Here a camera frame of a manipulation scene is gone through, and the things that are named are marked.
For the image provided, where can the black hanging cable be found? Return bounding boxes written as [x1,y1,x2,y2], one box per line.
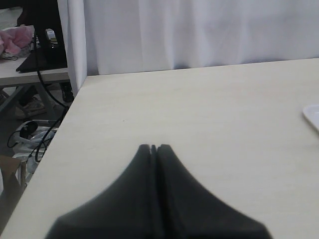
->
[6,32,69,163]

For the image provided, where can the white rectangular plastic tray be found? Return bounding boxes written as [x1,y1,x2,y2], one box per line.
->
[302,105,319,133]

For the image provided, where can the white sneaker on floor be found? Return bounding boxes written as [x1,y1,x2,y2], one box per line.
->
[15,97,47,120]

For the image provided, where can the white power strip clutter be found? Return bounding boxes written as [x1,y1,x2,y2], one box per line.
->
[7,120,58,174]

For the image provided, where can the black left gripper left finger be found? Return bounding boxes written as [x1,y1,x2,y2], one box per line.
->
[46,144,160,239]

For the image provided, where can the black stand on side table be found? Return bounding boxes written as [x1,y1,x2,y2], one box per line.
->
[16,0,67,73]

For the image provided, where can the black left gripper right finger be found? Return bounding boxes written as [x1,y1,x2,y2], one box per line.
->
[156,144,272,239]

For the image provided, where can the white side table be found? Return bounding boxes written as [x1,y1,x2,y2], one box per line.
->
[0,53,70,113]

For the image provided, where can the white backdrop curtain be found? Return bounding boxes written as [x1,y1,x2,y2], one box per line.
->
[58,0,319,93]

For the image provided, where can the cardboard box on floor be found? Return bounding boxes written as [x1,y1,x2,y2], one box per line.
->
[0,155,26,203]

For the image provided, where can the pink cloth on side table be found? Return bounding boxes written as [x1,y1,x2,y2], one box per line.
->
[0,25,34,60]

